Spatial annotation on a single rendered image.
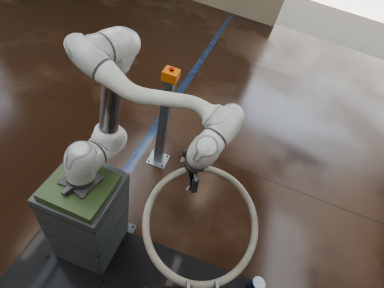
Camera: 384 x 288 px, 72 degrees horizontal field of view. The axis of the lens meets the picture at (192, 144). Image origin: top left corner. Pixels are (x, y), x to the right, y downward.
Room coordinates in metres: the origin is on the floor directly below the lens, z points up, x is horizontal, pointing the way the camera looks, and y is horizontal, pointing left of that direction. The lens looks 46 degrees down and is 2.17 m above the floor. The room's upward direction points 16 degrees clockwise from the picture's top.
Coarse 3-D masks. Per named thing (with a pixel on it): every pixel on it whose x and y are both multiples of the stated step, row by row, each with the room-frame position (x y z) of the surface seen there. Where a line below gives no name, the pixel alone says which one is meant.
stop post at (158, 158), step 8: (168, 72) 1.72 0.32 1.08; (176, 72) 1.75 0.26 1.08; (168, 80) 1.70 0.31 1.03; (176, 80) 1.71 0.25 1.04; (168, 88) 1.72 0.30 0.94; (160, 112) 1.72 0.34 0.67; (168, 112) 1.72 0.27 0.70; (160, 120) 1.72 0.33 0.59; (168, 120) 1.75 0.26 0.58; (160, 128) 1.72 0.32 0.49; (160, 136) 1.72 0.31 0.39; (160, 144) 1.72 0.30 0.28; (152, 152) 1.82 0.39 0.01; (160, 152) 1.72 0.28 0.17; (152, 160) 1.72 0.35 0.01; (160, 160) 1.71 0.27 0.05
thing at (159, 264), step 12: (216, 168) 0.76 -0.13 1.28; (168, 180) 0.64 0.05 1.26; (228, 180) 0.73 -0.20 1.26; (156, 192) 0.59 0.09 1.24; (240, 192) 0.70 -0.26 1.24; (252, 204) 0.66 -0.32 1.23; (144, 216) 0.49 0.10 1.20; (252, 216) 0.62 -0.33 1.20; (144, 228) 0.45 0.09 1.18; (252, 228) 0.58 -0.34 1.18; (144, 240) 0.41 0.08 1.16; (252, 240) 0.53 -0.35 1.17; (252, 252) 0.49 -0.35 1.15; (156, 264) 0.35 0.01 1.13; (240, 264) 0.44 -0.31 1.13; (168, 276) 0.33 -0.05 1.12; (180, 276) 0.34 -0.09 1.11; (228, 276) 0.38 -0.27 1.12
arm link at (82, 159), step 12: (72, 144) 0.80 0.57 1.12; (84, 144) 0.81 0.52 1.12; (72, 156) 0.74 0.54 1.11; (84, 156) 0.75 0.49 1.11; (96, 156) 0.81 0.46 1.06; (72, 168) 0.71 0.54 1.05; (84, 168) 0.72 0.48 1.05; (96, 168) 0.78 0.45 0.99; (72, 180) 0.70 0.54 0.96; (84, 180) 0.72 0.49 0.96
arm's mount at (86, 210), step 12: (60, 168) 0.81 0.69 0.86; (48, 180) 0.71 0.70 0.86; (108, 180) 0.83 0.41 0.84; (120, 180) 0.87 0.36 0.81; (36, 192) 0.63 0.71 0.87; (48, 192) 0.64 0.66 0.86; (60, 192) 0.67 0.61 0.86; (72, 192) 0.69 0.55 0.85; (96, 192) 0.73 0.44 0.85; (108, 192) 0.75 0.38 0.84; (48, 204) 0.60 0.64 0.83; (60, 204) 0.60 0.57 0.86; (72, 204) 0.62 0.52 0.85; (84, 204) 0.64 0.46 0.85; (96, 204) 0.66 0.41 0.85; (72, 216) 0.58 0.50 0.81; (84, 216) 0.58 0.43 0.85; (96, 216) 0.61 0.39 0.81
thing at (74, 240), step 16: (128, 176) 0.92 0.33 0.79; (128, 192) 0.92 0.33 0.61; (32, 208) 0.60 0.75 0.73; (48, 208) 0.59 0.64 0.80; (112, 208) 0.73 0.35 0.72; (128, 208) 0.93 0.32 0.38; (48, 224) 0.59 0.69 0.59; (64, 224) 0.57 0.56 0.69; (80, 224) 0.56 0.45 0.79; (96, 224) 0.58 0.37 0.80; (112, 224) 0.72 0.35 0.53; (128, 224) 0.98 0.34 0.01; (48, 240) 0.60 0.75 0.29; (64, 240) 0.58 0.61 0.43; (80, 240) 0.56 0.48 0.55; (96, 240) 0.55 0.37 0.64; (112, 240) 0.70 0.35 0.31; (48, 256) 0.58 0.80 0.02; (64, 256) 0.59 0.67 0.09; (80, 256) 0.57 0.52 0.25; (96, 256) 0.55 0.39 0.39; (112, 256) 0.69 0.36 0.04; (96, 272) 0.55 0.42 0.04
